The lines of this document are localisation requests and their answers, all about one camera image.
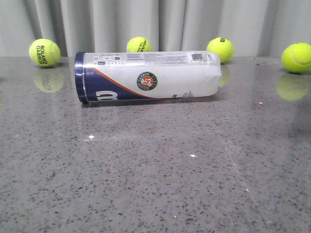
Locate white blue tennis ball can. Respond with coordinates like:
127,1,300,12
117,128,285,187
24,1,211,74
75,51,222,103

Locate Head Team tennis ball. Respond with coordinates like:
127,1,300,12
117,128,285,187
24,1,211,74
126,36,152,52

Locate Wilson tennis ball behind can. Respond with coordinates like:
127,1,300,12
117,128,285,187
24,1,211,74
207,37,234,63

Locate Roland Garros tennis ball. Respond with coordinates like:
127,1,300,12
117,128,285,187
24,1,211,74
29,38,61,67

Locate far right tennis ball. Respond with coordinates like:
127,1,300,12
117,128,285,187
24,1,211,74
281,43,311,73

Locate grey pleated curtain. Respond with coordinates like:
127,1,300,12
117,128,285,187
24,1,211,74
0,0,311,56

